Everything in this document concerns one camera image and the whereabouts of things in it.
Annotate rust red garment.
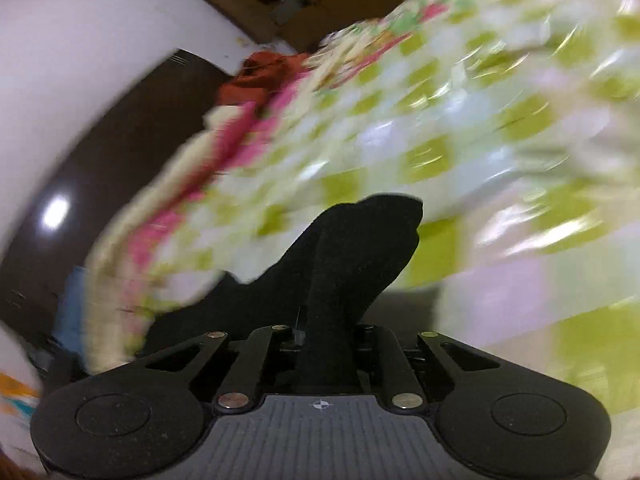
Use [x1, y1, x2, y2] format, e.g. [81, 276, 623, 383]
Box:
[217, 51, 311, 111]

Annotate blue item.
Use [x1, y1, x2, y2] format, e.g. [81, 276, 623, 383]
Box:
[52, 265, 96, 356]

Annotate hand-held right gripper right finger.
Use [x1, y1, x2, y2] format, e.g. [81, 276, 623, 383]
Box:
[352, 326, 501, 411]

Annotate black pants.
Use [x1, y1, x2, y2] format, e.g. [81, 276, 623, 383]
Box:
[135, 194, 425, 396]

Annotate dark wooden headboard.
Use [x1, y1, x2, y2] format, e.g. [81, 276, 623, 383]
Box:
[0, 47, 241, 346]

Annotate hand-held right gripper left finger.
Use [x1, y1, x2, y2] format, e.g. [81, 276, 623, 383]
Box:
[137, 325, 305, 412]

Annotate printed checked blanket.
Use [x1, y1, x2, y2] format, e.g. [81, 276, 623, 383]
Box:
[82, 0, 640, 411]

